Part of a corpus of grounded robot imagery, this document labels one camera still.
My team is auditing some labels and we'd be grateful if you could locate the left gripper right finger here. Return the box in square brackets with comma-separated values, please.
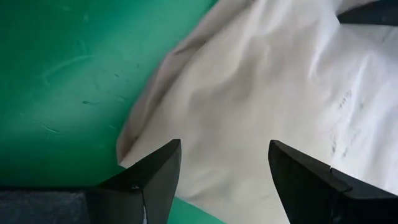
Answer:
[267, 139, 398, 224]

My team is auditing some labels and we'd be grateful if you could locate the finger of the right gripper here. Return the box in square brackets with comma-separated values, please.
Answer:
[336, 0, 398, 27]

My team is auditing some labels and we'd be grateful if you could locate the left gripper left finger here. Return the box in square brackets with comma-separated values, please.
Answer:
[96, 139, 182, 224]

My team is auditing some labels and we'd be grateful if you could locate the beige garment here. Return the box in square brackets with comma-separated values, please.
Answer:
[116, 0, 398, 224]

